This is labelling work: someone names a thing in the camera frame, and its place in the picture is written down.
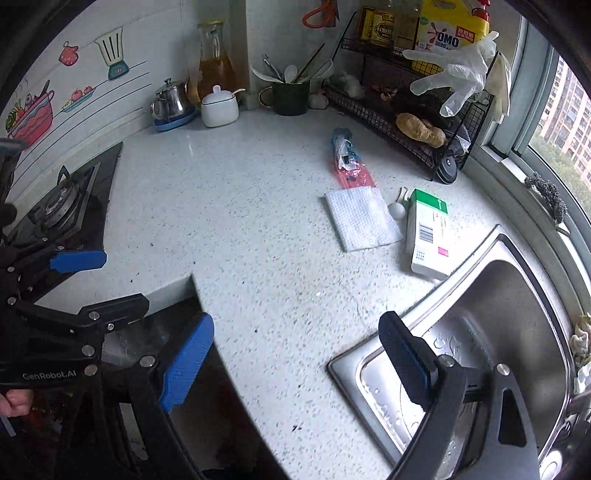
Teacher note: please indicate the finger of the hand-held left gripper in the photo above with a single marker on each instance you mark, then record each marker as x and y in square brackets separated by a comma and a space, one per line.
[120, 309]
[78, 261]

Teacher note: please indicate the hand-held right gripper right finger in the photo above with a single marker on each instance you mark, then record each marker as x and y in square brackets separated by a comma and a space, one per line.
[408, 360]

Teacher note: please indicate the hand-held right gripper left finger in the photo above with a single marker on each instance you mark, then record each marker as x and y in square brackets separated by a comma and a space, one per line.
[187, 364]

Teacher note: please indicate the green white box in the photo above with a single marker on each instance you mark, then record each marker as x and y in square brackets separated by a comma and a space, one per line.
[429, 244]

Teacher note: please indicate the person's left hand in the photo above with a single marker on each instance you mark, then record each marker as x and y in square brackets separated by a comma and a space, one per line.
[16, 402]

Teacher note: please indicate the black gas stove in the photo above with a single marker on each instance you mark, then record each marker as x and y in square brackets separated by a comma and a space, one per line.
[99, 194]

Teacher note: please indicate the steel sink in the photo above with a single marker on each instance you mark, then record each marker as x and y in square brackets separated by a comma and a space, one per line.
[498, 300]

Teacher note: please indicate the white paper towel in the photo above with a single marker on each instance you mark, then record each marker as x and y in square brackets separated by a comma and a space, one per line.
[362, 219]

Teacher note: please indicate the small white spoon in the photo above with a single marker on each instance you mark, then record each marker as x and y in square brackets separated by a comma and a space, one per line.
[397, 210]

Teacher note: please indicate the blue saucer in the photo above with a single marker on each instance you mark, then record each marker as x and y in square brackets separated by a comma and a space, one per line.
[175, 123]

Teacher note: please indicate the crumpled dish rag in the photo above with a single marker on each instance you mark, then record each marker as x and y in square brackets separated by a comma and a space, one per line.
[581, 344]

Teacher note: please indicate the steel teapot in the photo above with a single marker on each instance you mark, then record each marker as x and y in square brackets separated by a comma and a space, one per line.
[171, 99]

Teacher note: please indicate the black round disc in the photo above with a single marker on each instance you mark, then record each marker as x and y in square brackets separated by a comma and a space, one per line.
[447, 168]

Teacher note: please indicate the pink blue plastic wrapper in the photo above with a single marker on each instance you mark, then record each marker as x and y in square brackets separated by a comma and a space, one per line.
[348, 161]

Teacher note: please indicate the white lidded sugar jar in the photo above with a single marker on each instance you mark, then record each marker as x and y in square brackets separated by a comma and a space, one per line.
[220, 108]

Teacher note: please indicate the dark steel wool scrubber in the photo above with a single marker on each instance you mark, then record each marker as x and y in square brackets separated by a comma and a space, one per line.
[549, 196]

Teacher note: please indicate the brown root vegetable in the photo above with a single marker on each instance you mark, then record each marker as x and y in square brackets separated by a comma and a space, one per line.
[420, 129]

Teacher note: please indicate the glass oil jug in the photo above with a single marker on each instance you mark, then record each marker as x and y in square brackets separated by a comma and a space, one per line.
[214, 74]

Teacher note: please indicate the black plastic bag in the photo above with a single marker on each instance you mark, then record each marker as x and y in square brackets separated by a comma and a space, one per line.
[425, 104]

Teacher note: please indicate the white rice paddle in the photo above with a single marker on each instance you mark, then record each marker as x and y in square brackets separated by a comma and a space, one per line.
[263, 74]

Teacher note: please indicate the dark green mug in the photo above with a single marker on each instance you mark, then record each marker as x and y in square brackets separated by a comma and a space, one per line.
[288, 99]

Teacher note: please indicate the single garlic bulb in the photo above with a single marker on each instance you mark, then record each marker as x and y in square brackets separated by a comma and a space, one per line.
[318, 101]

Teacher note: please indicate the metal tongs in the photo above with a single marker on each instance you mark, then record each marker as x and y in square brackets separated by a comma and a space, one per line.
[273, 68]

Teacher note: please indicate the garlic bulbs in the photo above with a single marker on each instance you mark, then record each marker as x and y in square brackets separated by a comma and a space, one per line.
[352, 84]

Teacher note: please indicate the white soup spoon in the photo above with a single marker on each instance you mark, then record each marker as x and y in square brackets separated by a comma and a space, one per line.
[290, 74]

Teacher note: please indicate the cream rubber glove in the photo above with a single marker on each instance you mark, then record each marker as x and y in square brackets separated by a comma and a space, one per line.
[501, 87]

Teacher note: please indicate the clear plastic glove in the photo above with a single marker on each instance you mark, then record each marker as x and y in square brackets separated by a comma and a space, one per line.
[461, 69]

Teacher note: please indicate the white ladle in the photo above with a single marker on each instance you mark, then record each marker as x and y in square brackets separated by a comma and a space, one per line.
[323, 69]

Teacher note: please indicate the wooden chopsticks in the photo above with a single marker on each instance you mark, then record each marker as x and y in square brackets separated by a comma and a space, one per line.
[310, 63]

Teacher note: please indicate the brown label bottle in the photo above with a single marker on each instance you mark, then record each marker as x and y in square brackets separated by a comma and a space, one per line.
[405, 30]

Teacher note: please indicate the wide yellow label bottle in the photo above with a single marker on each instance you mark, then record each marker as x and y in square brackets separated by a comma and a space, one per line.
[383, 30]

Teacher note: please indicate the yellow detergent jug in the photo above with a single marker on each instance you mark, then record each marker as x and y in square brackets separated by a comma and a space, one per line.
[448, 27]

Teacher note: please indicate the slim yellow label bottle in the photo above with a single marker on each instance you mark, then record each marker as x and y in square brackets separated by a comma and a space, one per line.
[366, 25]

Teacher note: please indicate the kitchen wall sticker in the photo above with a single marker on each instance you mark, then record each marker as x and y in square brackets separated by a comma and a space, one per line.
[69, 92]

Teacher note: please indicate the window frame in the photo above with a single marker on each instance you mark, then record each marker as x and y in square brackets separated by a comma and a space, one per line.
[517, 115]

